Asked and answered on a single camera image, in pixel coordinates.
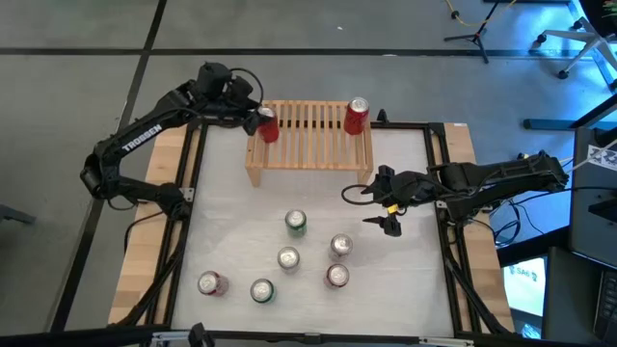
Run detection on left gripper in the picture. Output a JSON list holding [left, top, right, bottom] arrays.
[[195, 61, 264, 138]]

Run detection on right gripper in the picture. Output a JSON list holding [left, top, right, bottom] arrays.
[[361, 165, 438, 238]]

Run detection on silver Diet Coke can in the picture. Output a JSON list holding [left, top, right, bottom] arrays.
[[329, 233, 355, 263], [277, 246, 302, 275]]

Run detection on red Star Wars Coca-Cola can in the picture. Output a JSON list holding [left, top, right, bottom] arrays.
[[324, 262, 351, 290]]

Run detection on green Sprite can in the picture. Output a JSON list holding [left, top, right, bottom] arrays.
[[249, 278, 278, 306], [283, 208, 309, 238]]

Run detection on wooden slatted shelf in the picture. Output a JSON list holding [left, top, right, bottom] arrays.
[[244, 98, 375, 188]]

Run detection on black desk foot bar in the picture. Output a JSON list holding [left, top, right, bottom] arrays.
[[523, 92, 617, 132]]

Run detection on dark desk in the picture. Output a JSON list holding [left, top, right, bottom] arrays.
[[568, 125, 617, 269]]

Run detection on black tripod stand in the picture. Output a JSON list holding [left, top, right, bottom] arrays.
[[443, 0, 505, 65]]

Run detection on white marker paper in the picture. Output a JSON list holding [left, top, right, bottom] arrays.
[[586, 143, 617, 174]]

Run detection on black keyboard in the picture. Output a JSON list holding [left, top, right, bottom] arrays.
[[593, 269, 617, 344]]

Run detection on grey furniture foot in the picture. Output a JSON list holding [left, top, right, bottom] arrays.
[[0, 203, 38, 227]]

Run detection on office chair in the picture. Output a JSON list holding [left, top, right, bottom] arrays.
[[529, 15, 617, 93]]

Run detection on black looped cable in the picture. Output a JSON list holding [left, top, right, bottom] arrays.
[[339, 182, 385, 207]]

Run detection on silver metal bracket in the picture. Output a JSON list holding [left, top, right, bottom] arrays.
[[417, 336, 476, 347], [151, 330, 192, 346]]

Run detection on black metal table frame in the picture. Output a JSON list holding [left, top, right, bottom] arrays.
[[108, 108, 520, 347]]

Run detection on yellow hanging cable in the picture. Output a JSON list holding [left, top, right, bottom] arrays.
[[443, 0, 520, 29]]

